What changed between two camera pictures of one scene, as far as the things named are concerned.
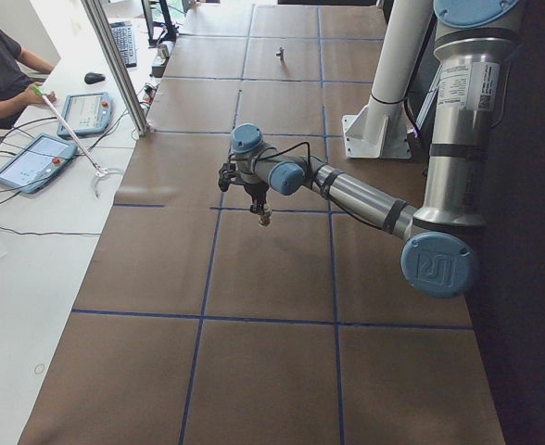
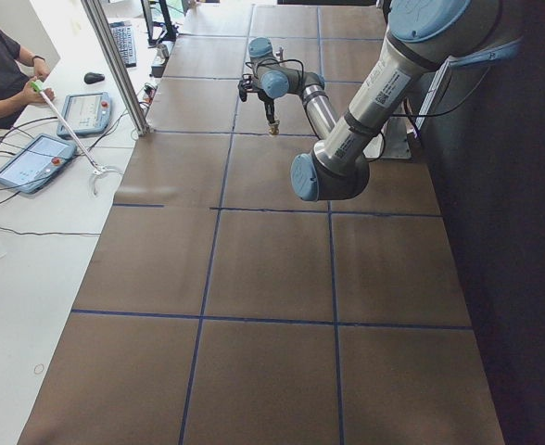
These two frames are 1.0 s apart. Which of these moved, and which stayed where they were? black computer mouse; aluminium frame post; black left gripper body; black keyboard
Moved: black left gripper body
Stayed: aluminium frame post; black computer mouse; black keyboard
